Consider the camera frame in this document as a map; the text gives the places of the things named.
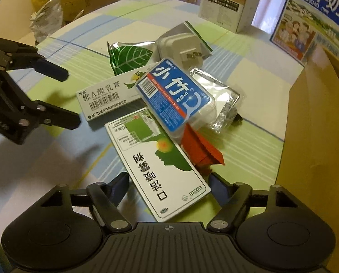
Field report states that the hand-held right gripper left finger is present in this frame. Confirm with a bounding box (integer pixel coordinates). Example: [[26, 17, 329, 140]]
[[34, 173, 133, 232]]

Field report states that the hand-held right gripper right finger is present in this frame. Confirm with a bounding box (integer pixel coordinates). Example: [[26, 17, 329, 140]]
[[206, 173, 304, 232]]

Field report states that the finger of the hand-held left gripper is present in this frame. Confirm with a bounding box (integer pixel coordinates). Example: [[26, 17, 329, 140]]
[[0, 63, 81, 146], [0, 38, 70, 81]]

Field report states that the red paper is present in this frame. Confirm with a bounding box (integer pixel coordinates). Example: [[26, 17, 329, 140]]
[[181, 124, 225, 174]]

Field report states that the green and white medicine box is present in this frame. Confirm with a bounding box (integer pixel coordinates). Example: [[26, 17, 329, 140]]
[[105, 107, 212, 223]]

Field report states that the white ointment box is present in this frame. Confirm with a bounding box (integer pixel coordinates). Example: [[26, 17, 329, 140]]
[[76, 63, 161, 122]]

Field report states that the green leaf foil packet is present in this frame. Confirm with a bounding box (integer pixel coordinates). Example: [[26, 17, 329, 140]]
[[107, 42, 154, 76]]

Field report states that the silver foil packet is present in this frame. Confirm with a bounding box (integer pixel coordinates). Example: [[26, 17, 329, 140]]
[[186, 67, 245, 134]]

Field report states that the blue dental floss box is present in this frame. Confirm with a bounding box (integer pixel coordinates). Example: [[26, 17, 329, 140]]
[[135, 61, 216, 140]]

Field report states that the brown cardboard box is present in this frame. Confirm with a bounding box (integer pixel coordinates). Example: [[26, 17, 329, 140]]
[[275, 45, 339, 273]]

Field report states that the white power adapter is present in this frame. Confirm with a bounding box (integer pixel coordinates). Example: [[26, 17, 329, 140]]
[[157, 33, 205, 69]]

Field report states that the silver zip bag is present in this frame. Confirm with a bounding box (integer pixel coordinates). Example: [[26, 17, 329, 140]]
[[158, 21, 213, 61]]

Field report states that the checked tablecloth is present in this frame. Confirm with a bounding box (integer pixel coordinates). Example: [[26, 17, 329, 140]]
[[0, 0, 305, 273]]

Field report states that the crumpled plastic bag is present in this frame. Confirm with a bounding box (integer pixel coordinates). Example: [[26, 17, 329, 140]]
[[30, 0, 64, 44]]

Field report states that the white product box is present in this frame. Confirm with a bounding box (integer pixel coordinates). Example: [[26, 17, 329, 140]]
[[198, 0, 268, 33]]

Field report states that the blue milk carton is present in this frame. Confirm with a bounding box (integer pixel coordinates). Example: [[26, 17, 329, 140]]
[[270, 0, 339, 61]]

